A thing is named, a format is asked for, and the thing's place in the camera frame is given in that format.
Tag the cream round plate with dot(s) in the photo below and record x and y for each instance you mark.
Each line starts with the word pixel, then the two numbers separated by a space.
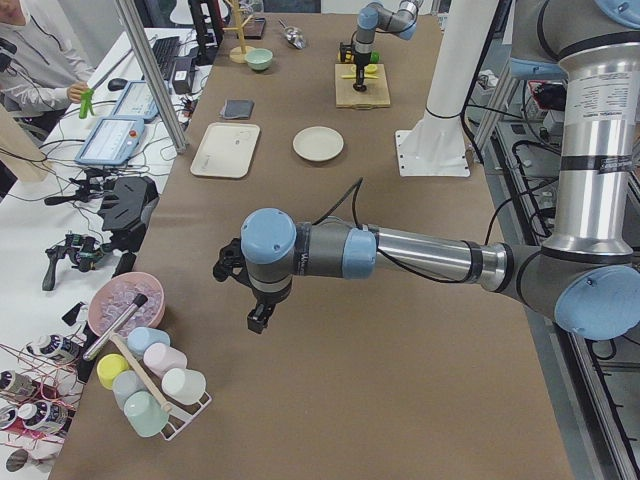
pixel 318 143

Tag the dark framed tray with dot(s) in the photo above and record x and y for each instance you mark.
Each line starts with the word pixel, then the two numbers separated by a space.
pixel 254 29

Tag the cream rabbit tray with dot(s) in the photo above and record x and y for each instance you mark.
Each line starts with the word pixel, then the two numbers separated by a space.
pixel 226 150

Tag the yellow plastic knife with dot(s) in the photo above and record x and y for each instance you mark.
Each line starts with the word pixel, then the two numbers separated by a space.
pixel 353 76

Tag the wooden cutting board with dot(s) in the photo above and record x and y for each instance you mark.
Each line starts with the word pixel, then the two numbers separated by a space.
pixel 376 96

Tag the mint green bowl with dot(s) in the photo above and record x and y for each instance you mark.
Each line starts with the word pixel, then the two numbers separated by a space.
pixel 259 59

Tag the white cup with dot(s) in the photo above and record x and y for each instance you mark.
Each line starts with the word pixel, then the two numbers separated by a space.
pixel 186 386

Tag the pink cup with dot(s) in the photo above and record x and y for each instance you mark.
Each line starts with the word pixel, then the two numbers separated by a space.
pixel 159 358

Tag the metal scoop black tip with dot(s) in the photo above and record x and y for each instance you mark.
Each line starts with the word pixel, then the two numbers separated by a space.
pixel 94 348

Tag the wooden mug tree stand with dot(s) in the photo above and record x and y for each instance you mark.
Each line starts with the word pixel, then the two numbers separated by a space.
pixel 238 54

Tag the blue cup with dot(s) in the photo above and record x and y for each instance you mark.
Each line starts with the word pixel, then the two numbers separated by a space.
pixel 141 338

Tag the grey folded cloth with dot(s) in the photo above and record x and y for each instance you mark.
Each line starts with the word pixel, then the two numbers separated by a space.
pixel 237 109

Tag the white cup rack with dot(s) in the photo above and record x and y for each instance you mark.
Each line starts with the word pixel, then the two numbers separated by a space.
pixel 181 416

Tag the pink bowl of ice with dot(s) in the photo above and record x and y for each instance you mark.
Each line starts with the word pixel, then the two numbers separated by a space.
pixel 116 295

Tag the mint green cup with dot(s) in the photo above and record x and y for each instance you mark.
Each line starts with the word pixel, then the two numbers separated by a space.
pixel 145 414

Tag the grey cup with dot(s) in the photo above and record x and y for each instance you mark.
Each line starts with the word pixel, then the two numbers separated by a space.
pixel 125 385

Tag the yellow cup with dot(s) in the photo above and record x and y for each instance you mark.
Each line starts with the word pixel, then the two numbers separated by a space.
pixel 109 367

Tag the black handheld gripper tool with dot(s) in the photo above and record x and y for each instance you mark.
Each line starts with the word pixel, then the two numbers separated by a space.
pixel 84 252

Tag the black keyboard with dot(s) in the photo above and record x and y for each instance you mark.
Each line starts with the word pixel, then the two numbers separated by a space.
pixel 165 51

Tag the blue teach pendant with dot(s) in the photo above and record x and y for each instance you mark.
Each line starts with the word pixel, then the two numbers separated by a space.
pixel 137 100
pixel 111 142

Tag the black computer mouse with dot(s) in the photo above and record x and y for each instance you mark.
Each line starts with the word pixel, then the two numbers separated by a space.
pixel 116 84

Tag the green plastic clamp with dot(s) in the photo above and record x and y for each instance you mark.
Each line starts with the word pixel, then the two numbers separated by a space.
pixel 86 104

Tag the seated person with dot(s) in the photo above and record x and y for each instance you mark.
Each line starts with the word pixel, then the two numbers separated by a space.
pixel 47 73

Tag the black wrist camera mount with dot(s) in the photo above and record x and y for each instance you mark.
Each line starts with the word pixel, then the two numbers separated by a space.
pixel 231 263

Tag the white camera pole base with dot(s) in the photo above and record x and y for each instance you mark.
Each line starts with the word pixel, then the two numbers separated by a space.
pixel 436 144

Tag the aluminium frame post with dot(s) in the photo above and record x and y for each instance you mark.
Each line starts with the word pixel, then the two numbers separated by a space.
pixel 142 50

